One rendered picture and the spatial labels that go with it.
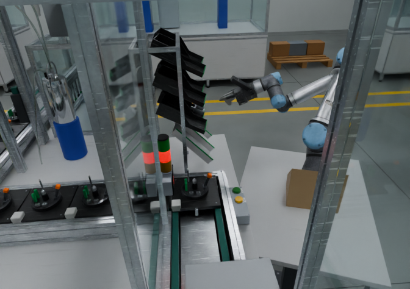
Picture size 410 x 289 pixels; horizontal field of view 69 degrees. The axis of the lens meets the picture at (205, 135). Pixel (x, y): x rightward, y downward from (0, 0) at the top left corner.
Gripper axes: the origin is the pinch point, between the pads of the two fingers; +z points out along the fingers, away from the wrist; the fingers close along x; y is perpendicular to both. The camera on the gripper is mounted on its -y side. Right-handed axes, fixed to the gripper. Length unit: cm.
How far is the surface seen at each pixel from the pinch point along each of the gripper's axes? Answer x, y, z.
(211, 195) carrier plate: -45, 29, 17
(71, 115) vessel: 1, -28, 91
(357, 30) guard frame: -121, -46, -45
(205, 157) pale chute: -20.9, 21.7, 18.4
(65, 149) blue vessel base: -5, -11, 107
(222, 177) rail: -28.4, 32.9, 12.5
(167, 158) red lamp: -65, -10, 15
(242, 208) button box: -53, 37, 3
